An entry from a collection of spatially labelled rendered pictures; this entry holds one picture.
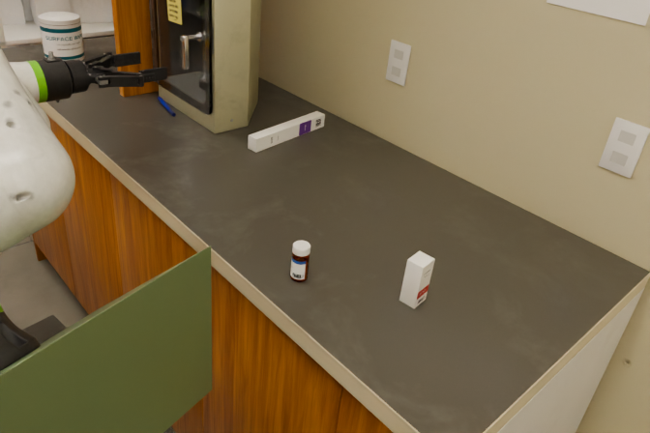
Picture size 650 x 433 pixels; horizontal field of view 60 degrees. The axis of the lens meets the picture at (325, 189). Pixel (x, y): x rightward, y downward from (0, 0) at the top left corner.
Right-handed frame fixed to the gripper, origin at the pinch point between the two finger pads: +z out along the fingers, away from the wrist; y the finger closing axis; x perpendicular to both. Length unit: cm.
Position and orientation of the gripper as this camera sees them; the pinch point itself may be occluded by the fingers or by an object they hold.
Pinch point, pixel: (148, 65)
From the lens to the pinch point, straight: 150.7
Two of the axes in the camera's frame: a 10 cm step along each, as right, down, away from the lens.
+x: -0.9, 8.7, 4.9
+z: 7.3, -2.7, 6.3
